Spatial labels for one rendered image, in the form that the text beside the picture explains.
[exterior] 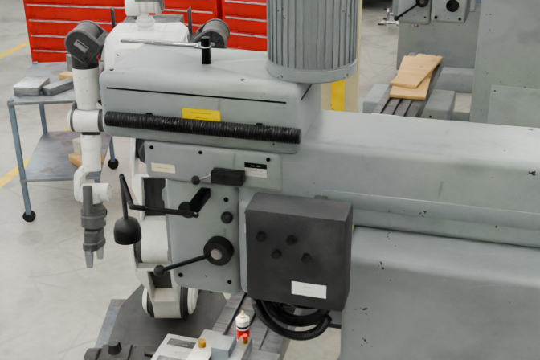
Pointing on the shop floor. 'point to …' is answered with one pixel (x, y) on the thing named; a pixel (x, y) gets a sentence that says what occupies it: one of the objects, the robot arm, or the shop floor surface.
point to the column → (439, 298)
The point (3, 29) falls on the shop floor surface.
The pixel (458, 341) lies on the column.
